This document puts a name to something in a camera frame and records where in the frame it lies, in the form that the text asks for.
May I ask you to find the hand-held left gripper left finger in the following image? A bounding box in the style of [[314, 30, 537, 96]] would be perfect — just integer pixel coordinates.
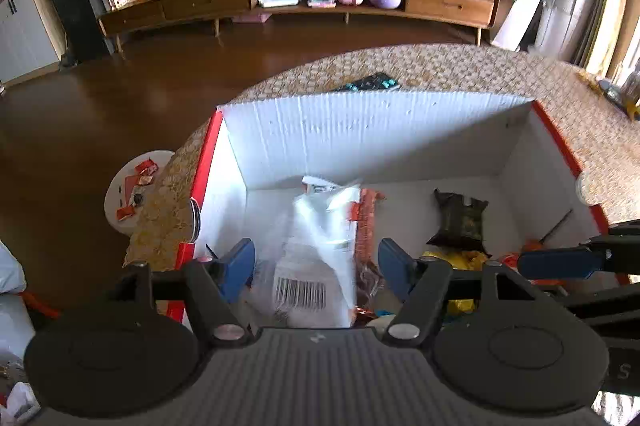
[[115, 238, 257, 349]]

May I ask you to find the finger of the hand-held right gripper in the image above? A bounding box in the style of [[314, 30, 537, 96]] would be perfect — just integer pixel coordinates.
[[517, 220, 640, 280]]

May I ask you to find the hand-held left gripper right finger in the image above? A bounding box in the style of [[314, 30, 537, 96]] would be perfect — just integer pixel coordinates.
[[378, 238, 531, 350]]

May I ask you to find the white and red snack packet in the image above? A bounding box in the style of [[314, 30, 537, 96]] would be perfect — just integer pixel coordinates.
[[350, 188, 387, 307]]

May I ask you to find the yellow snack packet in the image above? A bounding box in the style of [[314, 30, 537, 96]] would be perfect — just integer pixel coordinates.
[[419, 248, 489, 316]]

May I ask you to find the dark snack packet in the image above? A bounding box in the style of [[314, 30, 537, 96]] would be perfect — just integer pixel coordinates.
[[426, 189, 489, 253]]

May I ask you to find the silver white snack packet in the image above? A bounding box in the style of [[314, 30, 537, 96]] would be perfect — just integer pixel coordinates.
[[249, 175, 364, 330]]

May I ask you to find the red cardboard box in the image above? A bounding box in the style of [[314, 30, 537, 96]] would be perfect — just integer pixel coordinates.
[[174, 89, 632, 332]]

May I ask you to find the white round stool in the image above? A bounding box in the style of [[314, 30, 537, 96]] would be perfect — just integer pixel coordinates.
[[103, 149, 176, 238]]

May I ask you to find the black remote control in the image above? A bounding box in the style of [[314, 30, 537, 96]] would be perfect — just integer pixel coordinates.
[[343, 72, 402, 93]]

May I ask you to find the light blue plastic bag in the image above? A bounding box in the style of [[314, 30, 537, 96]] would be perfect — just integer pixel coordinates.
[[0, 240, 37, 348]]

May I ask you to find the white planter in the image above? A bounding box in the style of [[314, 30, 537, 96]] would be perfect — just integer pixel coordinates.
[[491, 0, 544, 53]]

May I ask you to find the black small fridge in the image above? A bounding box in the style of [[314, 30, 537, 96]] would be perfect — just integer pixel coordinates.
[[44, 0, 114, 68]]

